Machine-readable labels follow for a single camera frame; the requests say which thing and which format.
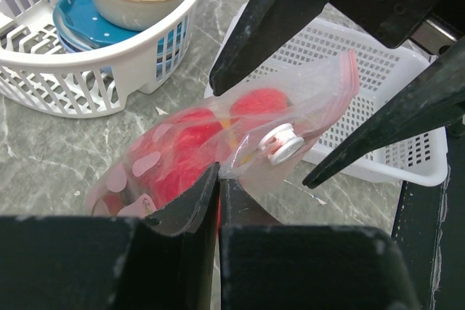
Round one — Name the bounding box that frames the red fake fruit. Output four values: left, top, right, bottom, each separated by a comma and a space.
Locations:
92, 88, 291, 216

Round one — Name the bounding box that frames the white rectangular perforated tray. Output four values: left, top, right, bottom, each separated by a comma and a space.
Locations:
247, 18, 448, 187

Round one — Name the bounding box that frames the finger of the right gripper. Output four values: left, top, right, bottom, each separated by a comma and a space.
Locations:
302, 38, 464, 189
209, 0, 330, 96

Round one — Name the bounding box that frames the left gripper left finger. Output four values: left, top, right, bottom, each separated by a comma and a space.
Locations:
1, 163, 219, 309

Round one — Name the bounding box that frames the blue dotted plate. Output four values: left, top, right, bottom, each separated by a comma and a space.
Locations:
54, 0, 139, 49

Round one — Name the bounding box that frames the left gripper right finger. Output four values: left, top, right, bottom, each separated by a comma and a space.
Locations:
219, 179, 420, 309

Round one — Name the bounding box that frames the clear zip top bag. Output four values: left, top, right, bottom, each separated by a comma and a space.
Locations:
86, 50, 360, 218

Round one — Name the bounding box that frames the white oval dish basket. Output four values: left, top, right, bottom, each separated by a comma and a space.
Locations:
1, 0, 198, 118

